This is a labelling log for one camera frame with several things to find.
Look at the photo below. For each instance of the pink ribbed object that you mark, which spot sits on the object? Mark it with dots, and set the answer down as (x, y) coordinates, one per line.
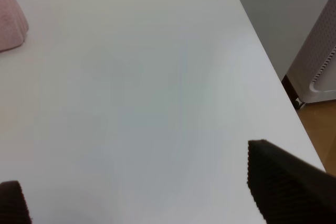
(14, 25)

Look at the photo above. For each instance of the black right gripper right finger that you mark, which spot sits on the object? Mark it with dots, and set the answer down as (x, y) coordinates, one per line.
(286, 189)

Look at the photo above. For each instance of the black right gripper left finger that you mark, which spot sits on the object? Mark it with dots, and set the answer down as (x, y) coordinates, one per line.
(13, 204)

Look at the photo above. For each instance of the white perforated appliance on wheels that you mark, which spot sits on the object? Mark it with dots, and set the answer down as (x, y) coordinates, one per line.
(311, 77)

